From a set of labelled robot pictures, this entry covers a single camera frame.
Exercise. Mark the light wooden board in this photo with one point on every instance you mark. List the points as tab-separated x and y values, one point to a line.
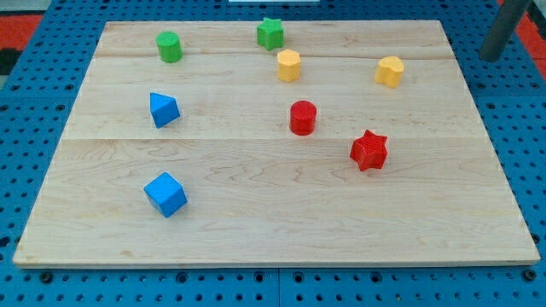
259	195

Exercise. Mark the green star block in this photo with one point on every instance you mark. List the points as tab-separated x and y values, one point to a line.
270	34

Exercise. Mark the grey cylindrical robot arm stick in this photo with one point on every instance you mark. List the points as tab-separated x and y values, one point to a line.
502	28

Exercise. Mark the yellow hexagon block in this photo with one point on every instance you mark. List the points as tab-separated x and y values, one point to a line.
288	65

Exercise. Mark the blue cube block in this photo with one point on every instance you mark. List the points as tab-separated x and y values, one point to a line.
165	194

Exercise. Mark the yellow heart block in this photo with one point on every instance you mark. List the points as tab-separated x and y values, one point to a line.
389	71

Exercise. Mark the red star block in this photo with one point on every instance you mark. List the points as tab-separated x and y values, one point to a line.
369	151

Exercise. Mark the red cylinder block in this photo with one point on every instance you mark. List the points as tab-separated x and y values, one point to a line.
302	120

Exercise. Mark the green cylinder block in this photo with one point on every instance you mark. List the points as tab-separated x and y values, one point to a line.
169	47

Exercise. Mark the blue triangular prism block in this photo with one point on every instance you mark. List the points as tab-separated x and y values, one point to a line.
164	109

